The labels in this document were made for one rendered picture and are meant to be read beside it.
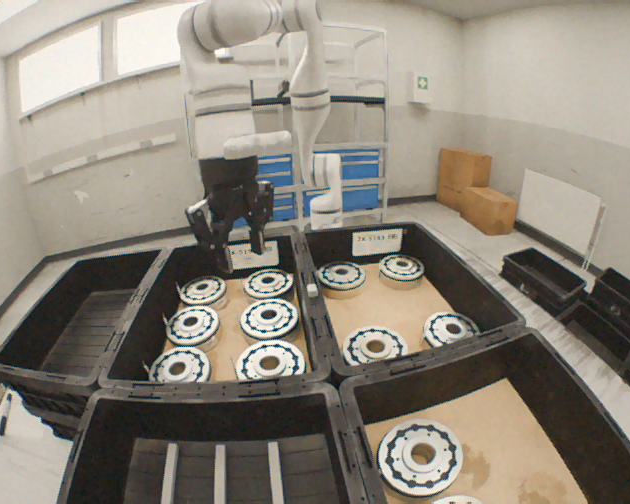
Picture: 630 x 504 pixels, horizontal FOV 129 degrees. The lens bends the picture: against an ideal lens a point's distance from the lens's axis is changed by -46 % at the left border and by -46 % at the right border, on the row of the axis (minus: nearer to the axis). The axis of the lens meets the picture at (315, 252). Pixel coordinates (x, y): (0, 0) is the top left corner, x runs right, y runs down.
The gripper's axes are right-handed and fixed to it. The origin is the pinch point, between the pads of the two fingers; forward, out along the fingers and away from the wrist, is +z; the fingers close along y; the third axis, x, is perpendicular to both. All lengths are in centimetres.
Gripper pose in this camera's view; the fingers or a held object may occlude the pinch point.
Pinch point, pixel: (241, 252)
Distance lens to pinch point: 40.2
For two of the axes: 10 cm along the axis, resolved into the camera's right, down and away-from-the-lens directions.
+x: 8.1, 2.5, -5.3
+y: -5.8, 4.0, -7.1
